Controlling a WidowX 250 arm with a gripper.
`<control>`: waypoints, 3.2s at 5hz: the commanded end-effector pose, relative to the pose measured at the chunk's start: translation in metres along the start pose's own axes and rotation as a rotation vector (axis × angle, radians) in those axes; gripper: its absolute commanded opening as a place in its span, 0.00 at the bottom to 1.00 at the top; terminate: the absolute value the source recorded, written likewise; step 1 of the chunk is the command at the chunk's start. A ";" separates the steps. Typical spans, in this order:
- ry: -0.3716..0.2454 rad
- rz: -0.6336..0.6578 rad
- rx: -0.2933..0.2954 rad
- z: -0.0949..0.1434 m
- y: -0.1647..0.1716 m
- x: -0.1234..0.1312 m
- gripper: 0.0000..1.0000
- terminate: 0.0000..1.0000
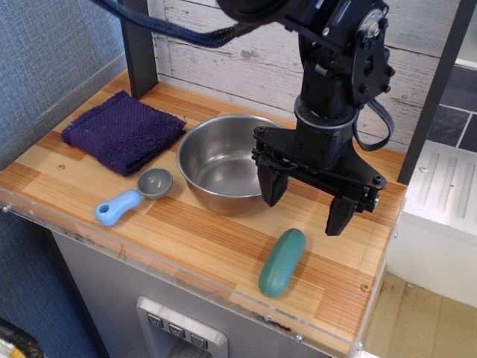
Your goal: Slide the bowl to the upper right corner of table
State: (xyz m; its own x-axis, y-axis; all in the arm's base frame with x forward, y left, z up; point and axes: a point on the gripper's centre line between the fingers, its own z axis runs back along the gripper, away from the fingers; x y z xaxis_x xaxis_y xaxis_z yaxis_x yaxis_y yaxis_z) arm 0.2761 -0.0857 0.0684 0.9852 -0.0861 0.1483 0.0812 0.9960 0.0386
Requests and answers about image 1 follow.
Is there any silver dispenser button panel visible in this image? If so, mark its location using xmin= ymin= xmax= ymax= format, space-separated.
xmin=136 ymin=296 xmax=229 ymax=357

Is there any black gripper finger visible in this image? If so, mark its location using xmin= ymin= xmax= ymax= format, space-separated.
xmin=257 ymin=164 xmax=288 ymax=207
xmin=325 ymin=197 xmax=358 ymax=236

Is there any stainless steel bowl pot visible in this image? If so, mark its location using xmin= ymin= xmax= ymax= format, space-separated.
xmin=177 ymin=114 xmax=282 ymax=216

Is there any blue grey ice cream scoop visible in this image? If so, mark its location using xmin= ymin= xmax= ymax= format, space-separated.
xmin=95 ymin=168 xmax=174 ymax=227

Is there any dark grey post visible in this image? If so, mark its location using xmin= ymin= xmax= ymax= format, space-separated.
xmin=397 ymin=0 xmax=476 ymax=184
xmin=121 ymin=20 xmax=158 ymax=99

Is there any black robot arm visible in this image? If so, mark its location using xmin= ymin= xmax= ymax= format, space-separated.
xmin=219 ymin=1 xmax=394 ymax=236

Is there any clear acrylic table edge guard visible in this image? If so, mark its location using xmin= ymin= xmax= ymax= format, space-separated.
xmin=1 ymin=181 xmax=405 ymax=357

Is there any purple folded towel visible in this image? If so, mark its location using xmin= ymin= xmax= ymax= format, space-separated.
xmin=61 ymin=90 xmax=186 ymax=177

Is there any dark grey right post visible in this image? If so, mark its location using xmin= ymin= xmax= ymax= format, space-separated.
xmin=397 ymin=0 xmax=476 ymax=184

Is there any dark grey left post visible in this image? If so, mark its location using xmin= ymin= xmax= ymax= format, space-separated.
xmin=121 ymin=20 xmax=158 ymax=99

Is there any green toy cucumber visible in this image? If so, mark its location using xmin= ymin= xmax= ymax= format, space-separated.
xmin=258 ymin=228 xmax=306 ymax=298

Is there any black braided cable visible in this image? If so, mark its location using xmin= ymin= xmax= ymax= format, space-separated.
xmin=91 ymin=0 xmax=247 ymax=48

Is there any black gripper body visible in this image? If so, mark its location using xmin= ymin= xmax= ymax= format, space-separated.
xmin=253 ymin=120 xmax=387 ymax=213

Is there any white plastic side unit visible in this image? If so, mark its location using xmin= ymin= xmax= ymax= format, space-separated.
xmin=386 ymin=141 xmax=476 ymax=307

